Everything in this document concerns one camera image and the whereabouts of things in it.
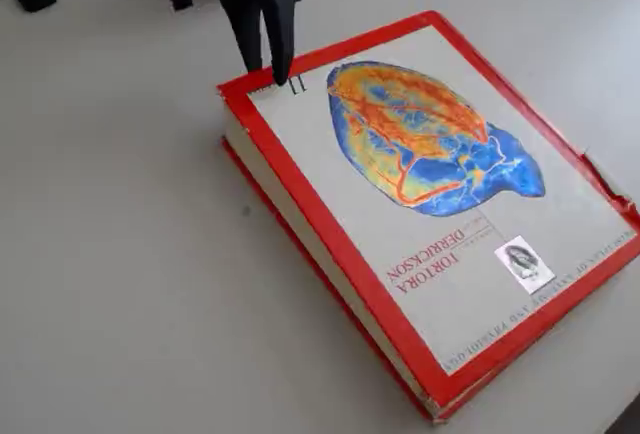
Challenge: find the red anatomy textbook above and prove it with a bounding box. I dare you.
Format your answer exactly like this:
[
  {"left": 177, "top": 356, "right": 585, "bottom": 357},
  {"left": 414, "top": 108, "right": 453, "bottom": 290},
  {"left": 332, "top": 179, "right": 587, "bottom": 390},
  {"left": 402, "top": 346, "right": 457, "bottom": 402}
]
[{"left": 215, "top": 9, "right": 640, "bottom": 426}]

